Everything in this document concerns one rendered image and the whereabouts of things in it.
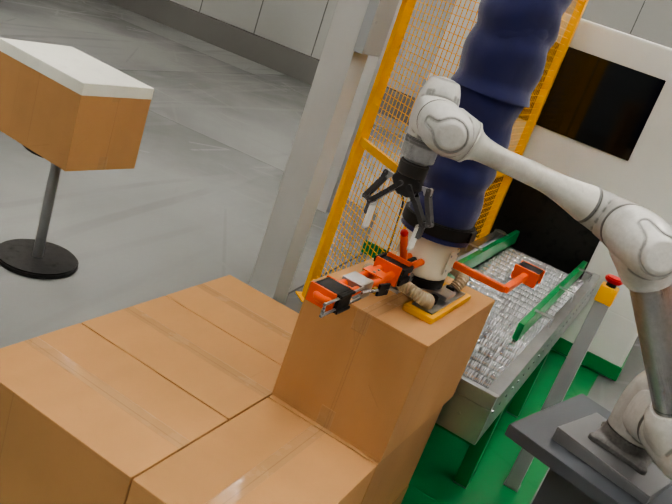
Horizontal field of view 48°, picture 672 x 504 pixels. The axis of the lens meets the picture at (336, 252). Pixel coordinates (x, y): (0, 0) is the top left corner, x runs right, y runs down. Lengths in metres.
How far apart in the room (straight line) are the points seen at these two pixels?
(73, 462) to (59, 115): 1.86
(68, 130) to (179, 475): 1.91
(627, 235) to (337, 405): 0.96
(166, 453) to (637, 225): 1.28
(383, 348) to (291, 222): 1.71
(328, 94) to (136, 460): 2.14
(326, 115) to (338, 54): 0.28
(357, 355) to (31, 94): 2.09
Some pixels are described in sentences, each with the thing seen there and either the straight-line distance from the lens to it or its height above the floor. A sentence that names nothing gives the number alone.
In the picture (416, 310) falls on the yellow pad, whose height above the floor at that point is 0.96.
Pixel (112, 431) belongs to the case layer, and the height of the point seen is 0.54.
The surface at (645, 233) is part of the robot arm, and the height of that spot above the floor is 1.46.
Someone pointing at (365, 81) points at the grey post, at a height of 1.08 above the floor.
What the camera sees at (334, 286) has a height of 1.09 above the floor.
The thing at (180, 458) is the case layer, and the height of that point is 0.54.
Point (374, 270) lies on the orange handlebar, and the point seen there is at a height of 1.09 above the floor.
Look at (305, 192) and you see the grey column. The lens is 3.70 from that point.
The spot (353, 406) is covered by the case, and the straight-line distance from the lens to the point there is 2.25.
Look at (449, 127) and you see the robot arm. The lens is 1.66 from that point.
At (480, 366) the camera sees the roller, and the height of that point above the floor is 0.55.
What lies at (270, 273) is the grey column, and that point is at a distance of 3.88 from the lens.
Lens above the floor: 1.78
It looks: 19 degrees down
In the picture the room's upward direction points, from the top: 19 degrees clockwise
